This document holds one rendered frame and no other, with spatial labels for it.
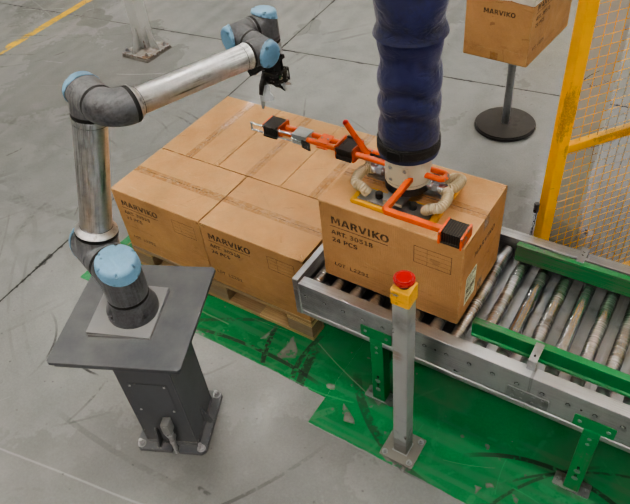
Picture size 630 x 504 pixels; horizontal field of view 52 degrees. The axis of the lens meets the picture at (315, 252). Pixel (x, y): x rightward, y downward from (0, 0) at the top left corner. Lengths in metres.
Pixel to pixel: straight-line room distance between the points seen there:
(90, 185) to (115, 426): 1.31
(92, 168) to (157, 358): 0.68
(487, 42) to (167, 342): 2.61
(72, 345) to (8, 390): 1.08
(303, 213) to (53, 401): 1.49
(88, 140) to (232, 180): 1.30
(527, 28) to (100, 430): 3.02
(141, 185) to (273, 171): 0.69
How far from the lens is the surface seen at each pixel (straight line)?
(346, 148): 2.49
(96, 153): 2.21
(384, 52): 2.11
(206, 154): 3.58
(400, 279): 2.04
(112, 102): 2.02
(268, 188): 3.25
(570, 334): 2.62
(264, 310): 3.37
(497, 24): 4.00
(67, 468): 3.16
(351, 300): 2.59
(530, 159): 4.36
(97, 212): 2.33
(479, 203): 2.47
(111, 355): 2.42
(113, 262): 2.31
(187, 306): 2.47
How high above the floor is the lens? 2.52
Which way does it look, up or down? 43 degrees down
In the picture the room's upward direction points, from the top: 7 degrees counter-clockwise
